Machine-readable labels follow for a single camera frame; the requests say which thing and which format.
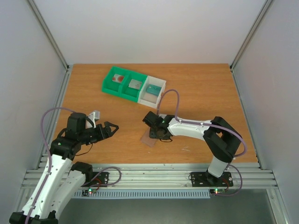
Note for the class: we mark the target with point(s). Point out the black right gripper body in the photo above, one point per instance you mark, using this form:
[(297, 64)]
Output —
[(153, 131)]

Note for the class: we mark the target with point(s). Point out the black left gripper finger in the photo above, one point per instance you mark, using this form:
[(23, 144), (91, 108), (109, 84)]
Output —
[(109, 132), (110, 125)]

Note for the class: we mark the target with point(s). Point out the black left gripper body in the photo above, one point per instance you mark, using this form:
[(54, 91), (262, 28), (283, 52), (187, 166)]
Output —
[(91, 138)]

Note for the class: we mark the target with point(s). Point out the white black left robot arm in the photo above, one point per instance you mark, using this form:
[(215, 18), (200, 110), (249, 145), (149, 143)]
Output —
[(61, 178)]

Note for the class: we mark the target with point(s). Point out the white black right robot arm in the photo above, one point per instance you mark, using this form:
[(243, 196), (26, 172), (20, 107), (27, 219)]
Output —
[(220, 137)]

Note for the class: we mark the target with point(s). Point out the teal credit card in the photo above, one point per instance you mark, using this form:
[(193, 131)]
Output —
[(153, 89)]

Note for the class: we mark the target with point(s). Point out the red patterned card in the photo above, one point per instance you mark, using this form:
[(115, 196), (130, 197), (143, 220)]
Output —
[(117, 78)]

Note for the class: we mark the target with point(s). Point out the silver grey card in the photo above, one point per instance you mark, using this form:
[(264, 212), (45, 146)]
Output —
[(135, 84)]

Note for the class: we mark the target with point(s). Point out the green double storage bin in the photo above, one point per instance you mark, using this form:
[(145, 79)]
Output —
[(121, 89)]

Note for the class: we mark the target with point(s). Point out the white storage bin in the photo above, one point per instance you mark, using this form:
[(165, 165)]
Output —
[(149, 99)]

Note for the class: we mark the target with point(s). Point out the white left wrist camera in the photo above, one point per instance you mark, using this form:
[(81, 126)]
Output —
[(92, 118)]

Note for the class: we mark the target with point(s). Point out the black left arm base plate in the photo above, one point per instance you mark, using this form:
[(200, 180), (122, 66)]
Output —
[(101, 180)]

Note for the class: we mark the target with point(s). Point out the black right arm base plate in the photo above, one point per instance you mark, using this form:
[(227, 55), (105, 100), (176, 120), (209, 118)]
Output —
[(205, 179)]

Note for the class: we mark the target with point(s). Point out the grey slotted cable duct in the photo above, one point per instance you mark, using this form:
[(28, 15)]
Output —
[(109, 194)]

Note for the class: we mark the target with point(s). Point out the aluminium front rail frame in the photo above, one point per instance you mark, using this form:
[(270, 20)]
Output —
[(176, 176)]

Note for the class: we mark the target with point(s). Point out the left aluminium corner post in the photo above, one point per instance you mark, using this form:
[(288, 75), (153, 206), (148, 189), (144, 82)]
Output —
[(36, 12)]

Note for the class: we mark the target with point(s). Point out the aluminium corner post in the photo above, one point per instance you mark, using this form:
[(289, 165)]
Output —
[(253, 29), (36, 12)]

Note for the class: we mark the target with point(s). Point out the right aluminium corner post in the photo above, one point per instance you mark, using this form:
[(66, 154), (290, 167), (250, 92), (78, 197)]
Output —
[(253, 29)]

